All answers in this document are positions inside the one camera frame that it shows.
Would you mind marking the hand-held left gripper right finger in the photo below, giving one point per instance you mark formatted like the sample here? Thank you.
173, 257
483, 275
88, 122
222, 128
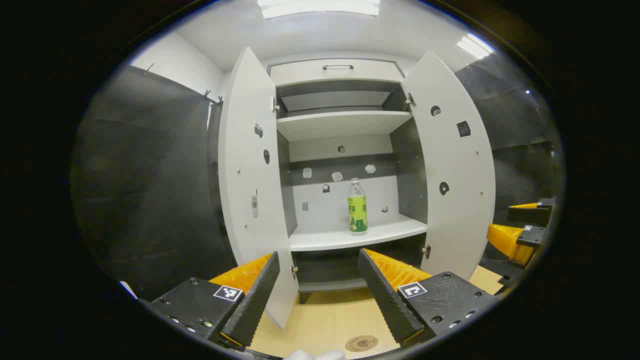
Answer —
385, 300

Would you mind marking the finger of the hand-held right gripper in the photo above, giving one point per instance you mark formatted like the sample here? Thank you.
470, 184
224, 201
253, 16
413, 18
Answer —
507, 240
530, 214

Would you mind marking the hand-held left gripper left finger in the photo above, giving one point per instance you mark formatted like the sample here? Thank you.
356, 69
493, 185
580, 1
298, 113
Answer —
255, 300

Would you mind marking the round brown coaster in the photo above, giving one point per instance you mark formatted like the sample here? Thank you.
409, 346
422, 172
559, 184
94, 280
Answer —
361, 343

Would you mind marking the white cabinet door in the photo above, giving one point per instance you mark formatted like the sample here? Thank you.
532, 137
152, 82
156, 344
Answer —
245, 165
457, 165

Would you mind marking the green label plastic bottle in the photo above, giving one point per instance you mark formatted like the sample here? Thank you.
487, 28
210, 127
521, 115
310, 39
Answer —
357, 210

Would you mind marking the white and grey cabinet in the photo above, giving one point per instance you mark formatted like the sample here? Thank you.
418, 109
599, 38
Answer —
330, 215

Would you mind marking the white cabinet shelf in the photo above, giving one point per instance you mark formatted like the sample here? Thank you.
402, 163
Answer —
340, 237
340, 125

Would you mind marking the white cabinet drawer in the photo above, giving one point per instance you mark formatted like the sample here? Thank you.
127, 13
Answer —
300, 74

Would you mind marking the black backdrop cloth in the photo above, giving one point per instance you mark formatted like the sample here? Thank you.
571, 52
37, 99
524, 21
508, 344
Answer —
150, 190

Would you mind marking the ceiling light panel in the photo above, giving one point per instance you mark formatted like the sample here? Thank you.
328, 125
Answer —
475, 46

